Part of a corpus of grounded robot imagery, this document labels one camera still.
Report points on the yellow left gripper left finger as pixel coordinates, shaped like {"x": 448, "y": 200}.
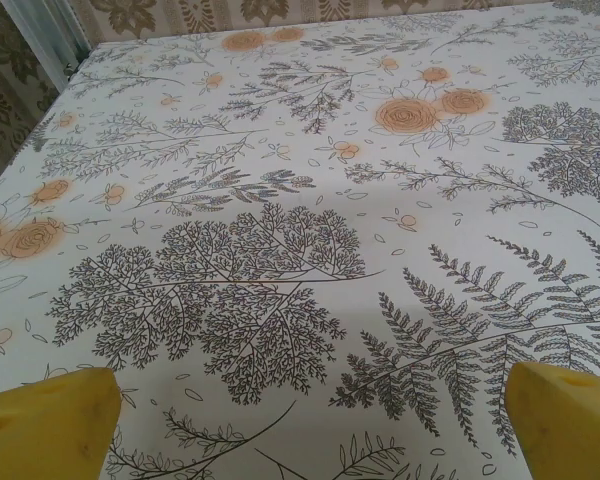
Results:
{"x": 45, "y": 430}

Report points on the aluminium frame post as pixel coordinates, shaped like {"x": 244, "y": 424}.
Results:
{"x": 50, "y": 35}

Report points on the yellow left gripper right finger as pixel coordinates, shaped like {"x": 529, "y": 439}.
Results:
{"x": 565, "y": 430}

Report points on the floral printed tablecloth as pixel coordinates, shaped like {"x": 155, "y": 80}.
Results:
{"x": 300, "y": 210}

